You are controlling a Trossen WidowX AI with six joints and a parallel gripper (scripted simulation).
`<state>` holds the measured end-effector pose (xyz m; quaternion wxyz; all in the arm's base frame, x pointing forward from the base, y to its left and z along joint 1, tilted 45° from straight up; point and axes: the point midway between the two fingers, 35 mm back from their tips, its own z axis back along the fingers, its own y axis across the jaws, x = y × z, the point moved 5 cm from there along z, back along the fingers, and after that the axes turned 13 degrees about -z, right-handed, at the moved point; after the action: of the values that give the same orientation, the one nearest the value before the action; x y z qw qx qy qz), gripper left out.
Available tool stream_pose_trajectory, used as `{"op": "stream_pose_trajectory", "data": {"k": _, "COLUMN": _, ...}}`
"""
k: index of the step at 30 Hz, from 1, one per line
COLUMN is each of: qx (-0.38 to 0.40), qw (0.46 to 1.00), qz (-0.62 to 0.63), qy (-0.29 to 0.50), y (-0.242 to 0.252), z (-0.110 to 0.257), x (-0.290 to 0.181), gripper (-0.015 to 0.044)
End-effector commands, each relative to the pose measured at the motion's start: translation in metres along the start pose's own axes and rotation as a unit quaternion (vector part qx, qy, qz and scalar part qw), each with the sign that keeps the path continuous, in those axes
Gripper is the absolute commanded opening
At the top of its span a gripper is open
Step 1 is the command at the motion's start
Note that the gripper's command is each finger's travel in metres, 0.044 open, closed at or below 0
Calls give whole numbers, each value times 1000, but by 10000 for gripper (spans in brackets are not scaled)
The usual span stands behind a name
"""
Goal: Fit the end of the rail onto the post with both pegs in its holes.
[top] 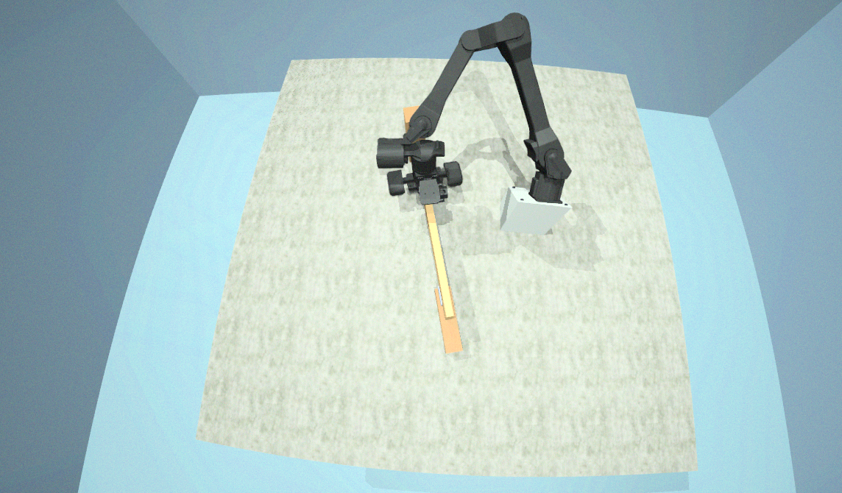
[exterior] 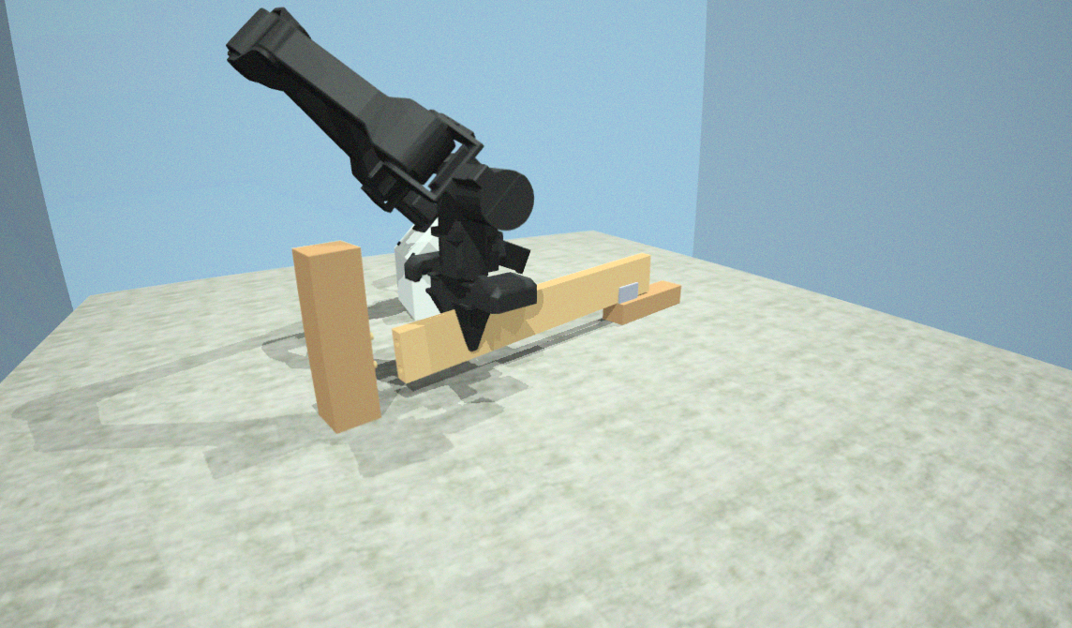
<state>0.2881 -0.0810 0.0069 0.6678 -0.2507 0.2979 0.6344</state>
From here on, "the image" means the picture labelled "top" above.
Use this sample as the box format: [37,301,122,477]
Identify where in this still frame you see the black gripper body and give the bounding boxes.
[387,161,463,196]

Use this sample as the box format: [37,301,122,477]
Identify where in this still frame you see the long wooden rail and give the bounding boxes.
[424,204,454,320]

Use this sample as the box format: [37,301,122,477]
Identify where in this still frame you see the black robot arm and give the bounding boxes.
[376,13,571,205]

